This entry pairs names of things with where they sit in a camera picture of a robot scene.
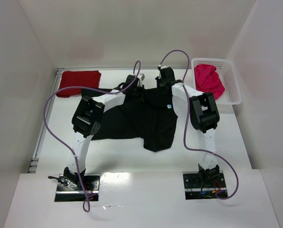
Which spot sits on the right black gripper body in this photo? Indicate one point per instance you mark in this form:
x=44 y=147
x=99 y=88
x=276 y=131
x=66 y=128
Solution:
x=161 y=82

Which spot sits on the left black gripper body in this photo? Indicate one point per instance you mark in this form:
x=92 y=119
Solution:
x=136 y=90

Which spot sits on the black t-shirt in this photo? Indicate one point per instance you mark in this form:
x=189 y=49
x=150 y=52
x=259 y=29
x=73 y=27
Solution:
x=149 y=115

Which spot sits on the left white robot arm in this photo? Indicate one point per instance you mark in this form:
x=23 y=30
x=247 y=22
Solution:
x=87 y=122

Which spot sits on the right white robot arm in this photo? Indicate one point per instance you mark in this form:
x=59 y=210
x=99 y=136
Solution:
x=202 y=114

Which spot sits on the pink t-shirt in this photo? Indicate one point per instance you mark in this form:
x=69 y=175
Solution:
x=207 y=80

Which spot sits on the folded red t-shirt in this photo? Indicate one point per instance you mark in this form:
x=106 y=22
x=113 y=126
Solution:
x=77 y=78

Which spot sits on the white plastic basket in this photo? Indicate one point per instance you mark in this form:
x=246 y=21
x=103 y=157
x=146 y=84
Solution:
x=227 y=75

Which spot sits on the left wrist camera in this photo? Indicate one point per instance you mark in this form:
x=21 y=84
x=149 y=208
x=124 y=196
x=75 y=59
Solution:
x=140 y=78

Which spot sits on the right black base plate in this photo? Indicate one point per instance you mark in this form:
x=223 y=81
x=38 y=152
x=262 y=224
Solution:
x=196 y=189

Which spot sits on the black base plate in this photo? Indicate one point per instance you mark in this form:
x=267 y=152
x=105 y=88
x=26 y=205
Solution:
x=66 y=193
x=196 y=189

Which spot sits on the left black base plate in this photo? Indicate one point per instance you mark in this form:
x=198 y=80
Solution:
x=66 y=193

